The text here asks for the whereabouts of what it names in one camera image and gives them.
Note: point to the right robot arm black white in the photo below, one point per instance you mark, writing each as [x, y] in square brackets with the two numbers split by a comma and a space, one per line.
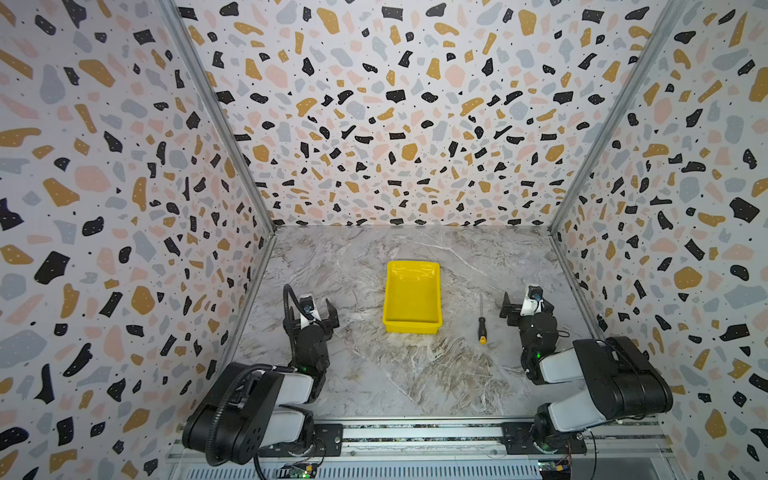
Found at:
[620, 381]

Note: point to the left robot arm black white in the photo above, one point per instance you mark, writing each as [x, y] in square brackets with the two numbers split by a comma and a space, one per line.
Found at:
[255, 409]

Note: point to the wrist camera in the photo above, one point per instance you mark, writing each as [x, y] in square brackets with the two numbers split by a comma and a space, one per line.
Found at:
[307, 311]
[532, 302]

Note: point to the screwdriver black yellow handle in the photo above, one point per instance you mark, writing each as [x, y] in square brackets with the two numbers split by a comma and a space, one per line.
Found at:
[482, 329]

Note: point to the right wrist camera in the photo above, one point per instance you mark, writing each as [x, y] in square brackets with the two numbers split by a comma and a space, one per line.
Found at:
[532, 302]

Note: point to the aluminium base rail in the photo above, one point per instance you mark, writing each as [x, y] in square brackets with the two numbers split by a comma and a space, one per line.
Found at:
[452, 448]

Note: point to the left electronics board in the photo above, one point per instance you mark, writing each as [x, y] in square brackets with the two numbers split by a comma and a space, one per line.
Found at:
[297, 471]

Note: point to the yellow plastic bin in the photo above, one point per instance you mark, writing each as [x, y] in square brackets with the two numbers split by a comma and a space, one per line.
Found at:
[412, 303]

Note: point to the electronics board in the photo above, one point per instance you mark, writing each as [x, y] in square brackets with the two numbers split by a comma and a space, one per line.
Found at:
[297, 471]
[554, 470]

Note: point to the right electronics board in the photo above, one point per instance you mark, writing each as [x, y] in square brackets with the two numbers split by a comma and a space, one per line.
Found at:
[554, 470]

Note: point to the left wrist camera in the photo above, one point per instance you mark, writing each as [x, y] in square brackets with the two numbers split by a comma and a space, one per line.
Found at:
[307, 311]

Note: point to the aluminium corner post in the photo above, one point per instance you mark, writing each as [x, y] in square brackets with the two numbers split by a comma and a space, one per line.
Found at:
[178, 33]
[667, 20]

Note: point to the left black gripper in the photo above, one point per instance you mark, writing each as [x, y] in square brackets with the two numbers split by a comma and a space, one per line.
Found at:
[310, 323]

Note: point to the left aluminium corner post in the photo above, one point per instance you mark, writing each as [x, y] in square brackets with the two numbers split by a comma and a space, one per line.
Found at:
[178, 33]

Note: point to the right aluminium corner post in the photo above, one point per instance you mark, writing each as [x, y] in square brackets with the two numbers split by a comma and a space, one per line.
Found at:
[667, 20]

